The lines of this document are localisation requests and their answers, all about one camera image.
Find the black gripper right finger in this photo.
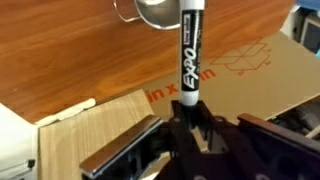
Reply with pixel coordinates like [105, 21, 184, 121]
[191, 99, 320, 180]

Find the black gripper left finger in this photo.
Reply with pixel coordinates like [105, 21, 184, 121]
[79, 99, 194, 180]

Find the black Expo marker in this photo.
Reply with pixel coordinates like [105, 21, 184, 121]
[179, 0, 205, 108]

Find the small silver pot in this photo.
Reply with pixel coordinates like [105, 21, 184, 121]
[113, 0, 183, 31]

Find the light wood-look panel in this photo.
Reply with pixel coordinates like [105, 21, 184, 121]
[38, 89, 174, 180]

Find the brown printed cardboard sheet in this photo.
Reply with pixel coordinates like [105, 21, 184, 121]
[143, 31, 320, 126]

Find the white tape strip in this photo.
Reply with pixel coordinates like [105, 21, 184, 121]
[34, 97, 98, 128]

